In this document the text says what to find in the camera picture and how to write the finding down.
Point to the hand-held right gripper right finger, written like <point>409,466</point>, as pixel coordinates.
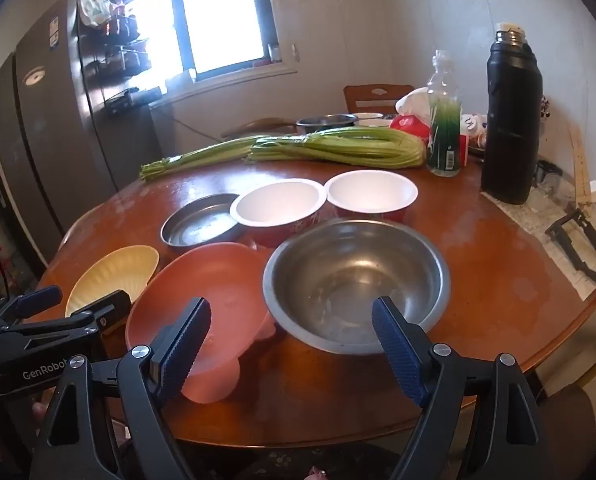
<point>398,350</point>

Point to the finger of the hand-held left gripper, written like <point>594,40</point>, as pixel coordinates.
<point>40,300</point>
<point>113,310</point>

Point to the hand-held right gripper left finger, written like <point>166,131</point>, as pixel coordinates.
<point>180,350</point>

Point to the yellow scalloped plate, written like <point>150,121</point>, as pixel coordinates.
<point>113,270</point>

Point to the salmon pink footed plate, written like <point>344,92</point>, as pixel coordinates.
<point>203,275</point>

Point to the large steel bowl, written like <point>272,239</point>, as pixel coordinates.
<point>348,280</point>

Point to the shallow steel plate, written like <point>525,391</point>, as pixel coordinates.
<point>198,225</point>

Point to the dark cabinet with red decoration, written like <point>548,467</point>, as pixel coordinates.
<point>8,260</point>

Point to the grey refrigerator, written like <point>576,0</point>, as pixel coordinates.
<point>43,135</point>

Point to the long thin celery bundle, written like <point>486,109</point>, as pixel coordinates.
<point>193,157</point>

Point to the printed paper sheet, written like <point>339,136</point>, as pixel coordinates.
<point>528,215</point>

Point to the clear bottle green label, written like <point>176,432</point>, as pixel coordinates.
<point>443,150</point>

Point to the red and white carton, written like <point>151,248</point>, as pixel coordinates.
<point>463,152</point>

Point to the thick celery bundle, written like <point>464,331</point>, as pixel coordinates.
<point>348,145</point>

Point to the red plastic bag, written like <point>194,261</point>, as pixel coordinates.
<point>408,125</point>

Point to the clear glass jar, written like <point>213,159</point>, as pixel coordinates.
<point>548,177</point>

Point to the white ceramic bowl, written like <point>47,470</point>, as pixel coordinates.
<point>373,121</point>

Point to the wooden chair curved back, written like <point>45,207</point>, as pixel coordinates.
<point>258,125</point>

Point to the small white bottle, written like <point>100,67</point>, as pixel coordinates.
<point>473,125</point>

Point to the steel pot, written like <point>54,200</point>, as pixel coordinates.
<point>323,122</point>

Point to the white plastic bag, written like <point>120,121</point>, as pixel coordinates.
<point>413,100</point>

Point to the black thermos flask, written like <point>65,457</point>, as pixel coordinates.
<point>510,125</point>

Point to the black rack with jars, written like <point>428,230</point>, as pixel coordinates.
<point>123,55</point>

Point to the wooden chair with cutout back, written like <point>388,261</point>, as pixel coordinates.
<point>378,95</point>

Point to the wooden stick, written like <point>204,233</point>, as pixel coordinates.
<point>580,170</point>

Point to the window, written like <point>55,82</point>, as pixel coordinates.
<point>218,20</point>

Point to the black metal bracket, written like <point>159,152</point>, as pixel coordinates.
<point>570,252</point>

